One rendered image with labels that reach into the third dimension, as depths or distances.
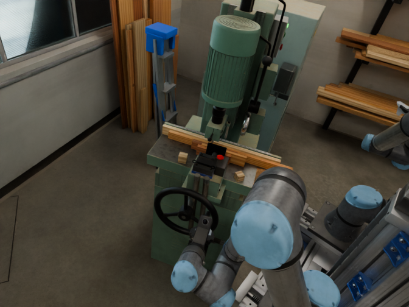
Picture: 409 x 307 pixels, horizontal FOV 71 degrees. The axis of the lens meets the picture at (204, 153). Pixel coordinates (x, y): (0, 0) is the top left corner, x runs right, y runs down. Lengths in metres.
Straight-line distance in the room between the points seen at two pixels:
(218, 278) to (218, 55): 0.75
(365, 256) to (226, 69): 0.77
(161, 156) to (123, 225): 0.96
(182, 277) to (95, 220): 1.46
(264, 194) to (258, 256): 0.12
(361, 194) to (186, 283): 0.78
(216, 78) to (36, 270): 1.59
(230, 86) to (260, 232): 0.71
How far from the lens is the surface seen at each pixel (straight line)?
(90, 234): 2.19
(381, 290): 1.06
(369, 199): 1.29
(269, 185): 0.59
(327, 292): 0.95
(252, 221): 0.53
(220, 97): 1.16
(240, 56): 1.09
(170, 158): 1.34
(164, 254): 1.96
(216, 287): 0.89
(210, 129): 1.29
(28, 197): 2.50
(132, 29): 2.54
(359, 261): 1.09
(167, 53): 2.15
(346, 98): 3.14
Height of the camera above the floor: 1.80
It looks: 40 degrees down
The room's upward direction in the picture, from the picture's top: 11 degrees clockwise
